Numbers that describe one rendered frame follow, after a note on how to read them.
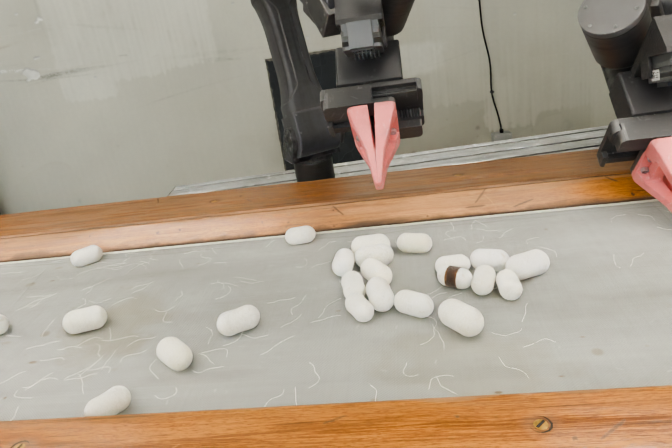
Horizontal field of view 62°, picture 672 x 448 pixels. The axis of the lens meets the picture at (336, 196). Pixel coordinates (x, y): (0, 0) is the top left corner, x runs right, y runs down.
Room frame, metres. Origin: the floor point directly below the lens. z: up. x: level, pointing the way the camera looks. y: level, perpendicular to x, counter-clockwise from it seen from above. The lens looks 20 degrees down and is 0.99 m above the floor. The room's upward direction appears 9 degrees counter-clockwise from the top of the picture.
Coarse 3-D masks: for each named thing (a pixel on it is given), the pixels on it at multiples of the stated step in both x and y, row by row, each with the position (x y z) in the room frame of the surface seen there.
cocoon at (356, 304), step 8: (352, 296) 0.40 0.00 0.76; (360, 296) 0.40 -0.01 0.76; (352, 304) 0.39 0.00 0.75; (360, 304) 0.39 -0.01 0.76; (368, 304) 0.39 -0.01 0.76; (352, 312) 0.39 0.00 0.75; (360, 312) 0.38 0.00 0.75; (368, 312) 0.38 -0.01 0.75; (360, 320) 0.38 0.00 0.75; (368, 320) 0.38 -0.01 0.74
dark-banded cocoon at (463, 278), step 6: (438, 270) 0.43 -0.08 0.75; (444, 270) 0.42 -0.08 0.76; (462, 270) 0.41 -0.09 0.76; (468, 270) 0.42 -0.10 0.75; (438, 276) 0.42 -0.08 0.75; (456, 276) 0.41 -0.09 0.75; (462, 276) 0.41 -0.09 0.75; (468, 276) 0.41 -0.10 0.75; (456, 282) 0.41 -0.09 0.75; (462, 282) 0.41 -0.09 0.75; (468, 282) 0.41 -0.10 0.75; (462, 288) 0.41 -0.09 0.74
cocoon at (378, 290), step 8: (376, 280) 0.41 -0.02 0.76; (384, 280) 0.42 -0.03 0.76; (368, 288) 0.41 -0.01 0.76; (376, 288) 0.40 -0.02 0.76; (384, 288) 0.40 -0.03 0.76; (368, 296) 0.40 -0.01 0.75; (376, 296) 0.39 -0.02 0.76; (384, 296) 0.39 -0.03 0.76; (392, 296) 0.40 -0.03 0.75; (376, 304) 0.39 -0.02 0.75; (384, 304) 0.39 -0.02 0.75; (392, 304) 0.39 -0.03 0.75
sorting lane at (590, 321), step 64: (128, 256) 0.60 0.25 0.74; (192, 256) 0.57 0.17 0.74; (256, 256) 0.54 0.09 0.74; (320, 256) 0.52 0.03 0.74; (576, 256) 0.44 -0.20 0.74; (640, 256) 0.42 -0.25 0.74; (128, 320) 0.45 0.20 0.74; (192, 320) 0.43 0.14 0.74; (320, 320) 0.40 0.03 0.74; (384, 320) 0.39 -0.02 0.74; (512, 320) 0.36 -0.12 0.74; (576, 320) 0.35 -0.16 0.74; (640, 320) 0.33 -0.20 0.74; (0, 384) 0.38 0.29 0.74; (64, 384) 0.37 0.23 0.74; (128, 384) 0.35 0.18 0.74; (192, 384) 0.34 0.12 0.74; (256, 384) 0.33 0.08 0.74; (320, 384) 0.32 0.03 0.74; (384, 384) 0.31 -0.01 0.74; (448, 384) 0.30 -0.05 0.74; (512, 384) 0.29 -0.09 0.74; (576, 384) 0.28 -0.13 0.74; (640, 384) 0.27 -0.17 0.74
